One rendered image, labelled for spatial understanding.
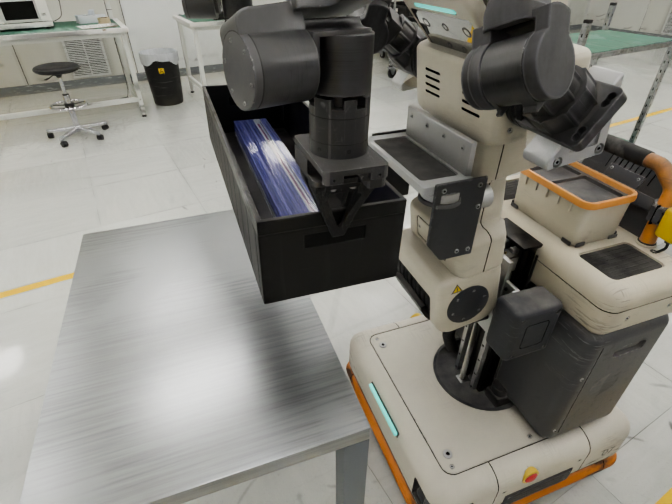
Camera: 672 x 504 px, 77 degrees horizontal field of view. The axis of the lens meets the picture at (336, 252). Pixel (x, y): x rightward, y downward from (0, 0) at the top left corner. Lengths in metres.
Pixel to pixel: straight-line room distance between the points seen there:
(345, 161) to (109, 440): 0.51
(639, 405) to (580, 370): 0.87
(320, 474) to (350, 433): 0.87
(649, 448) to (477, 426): 0.72
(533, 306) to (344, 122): 0.69
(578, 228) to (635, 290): 0.17
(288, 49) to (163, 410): 0.54
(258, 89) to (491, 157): 0.56
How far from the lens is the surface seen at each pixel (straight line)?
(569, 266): 1.04
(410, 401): 1.33
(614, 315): 1.02
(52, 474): 0.72
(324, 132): 0.40
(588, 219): 1.06
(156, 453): 0.68
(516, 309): 0.95
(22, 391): 2.05
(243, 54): 0.34
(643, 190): 1.24
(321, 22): 0.39
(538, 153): 0.67
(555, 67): 0.56
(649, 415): 1.97
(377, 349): 1.44
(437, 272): 0.91
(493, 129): 0.74
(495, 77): 0.56
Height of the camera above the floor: 1.35
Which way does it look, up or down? 36 degrees down
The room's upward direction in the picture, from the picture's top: straight up
